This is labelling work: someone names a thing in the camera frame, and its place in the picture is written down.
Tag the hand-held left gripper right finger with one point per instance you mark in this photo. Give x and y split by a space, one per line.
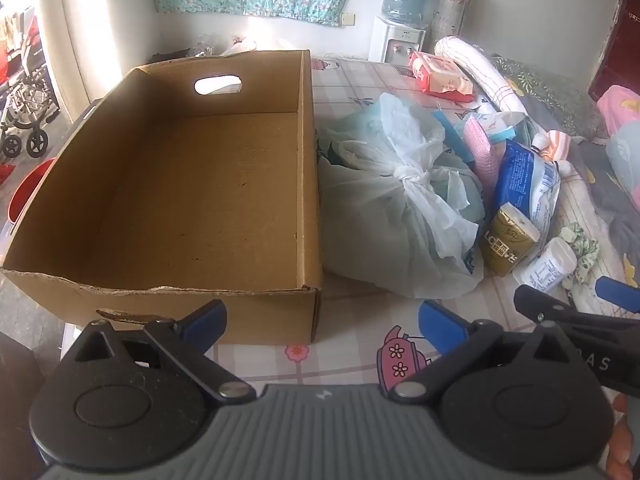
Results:
440 326

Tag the patterned paper roll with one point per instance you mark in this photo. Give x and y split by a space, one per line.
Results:
452 5

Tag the green leaf pillow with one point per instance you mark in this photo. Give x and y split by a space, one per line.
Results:
550 92

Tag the checked printed bed sheet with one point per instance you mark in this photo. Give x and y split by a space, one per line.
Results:
350 320

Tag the red basin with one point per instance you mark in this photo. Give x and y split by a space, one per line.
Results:
30 190

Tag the wall socket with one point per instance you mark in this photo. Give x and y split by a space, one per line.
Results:
348 19

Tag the white yogurt cup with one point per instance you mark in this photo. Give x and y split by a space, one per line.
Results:
550 265

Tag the pink wet wipes pack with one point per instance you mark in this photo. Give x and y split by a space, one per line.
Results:
440 75

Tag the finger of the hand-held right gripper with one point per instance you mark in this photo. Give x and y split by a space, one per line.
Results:
550 307
620 291

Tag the person's right hand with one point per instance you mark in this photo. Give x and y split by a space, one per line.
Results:
629 430

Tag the green floral scrunchie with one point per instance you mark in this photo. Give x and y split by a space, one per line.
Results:
585 250

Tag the white plastic bag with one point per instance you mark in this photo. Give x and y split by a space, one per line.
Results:
240 46

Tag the white sock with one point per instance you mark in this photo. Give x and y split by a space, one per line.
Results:
562 167

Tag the tied translucent plastic bag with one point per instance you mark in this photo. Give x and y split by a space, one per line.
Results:
390 210

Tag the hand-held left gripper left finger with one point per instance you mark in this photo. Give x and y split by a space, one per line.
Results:
206 317

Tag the light blue packet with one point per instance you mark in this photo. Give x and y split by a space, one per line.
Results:
492 127

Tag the pink cloth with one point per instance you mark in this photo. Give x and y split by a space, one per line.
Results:
480 160

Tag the folded wheelchair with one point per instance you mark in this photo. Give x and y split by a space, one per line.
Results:
25 95

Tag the blue tissue pack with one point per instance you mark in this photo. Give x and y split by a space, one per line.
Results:
520 175

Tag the white rolled quilt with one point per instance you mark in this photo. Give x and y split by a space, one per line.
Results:
480 70

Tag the pink and grey quilt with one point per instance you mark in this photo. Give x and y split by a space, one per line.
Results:
622 125

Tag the orange striped cloth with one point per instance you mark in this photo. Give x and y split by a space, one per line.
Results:
552 142

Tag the gold tissue pack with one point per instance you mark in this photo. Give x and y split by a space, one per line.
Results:
505 242

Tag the teal checked towel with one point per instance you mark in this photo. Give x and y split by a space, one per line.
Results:
450 132

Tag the brown cardboard box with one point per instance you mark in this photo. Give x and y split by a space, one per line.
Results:
200 185

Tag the dark red door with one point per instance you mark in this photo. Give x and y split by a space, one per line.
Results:
617 50

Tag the white water dispenser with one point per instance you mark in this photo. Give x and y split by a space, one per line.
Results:
395 40

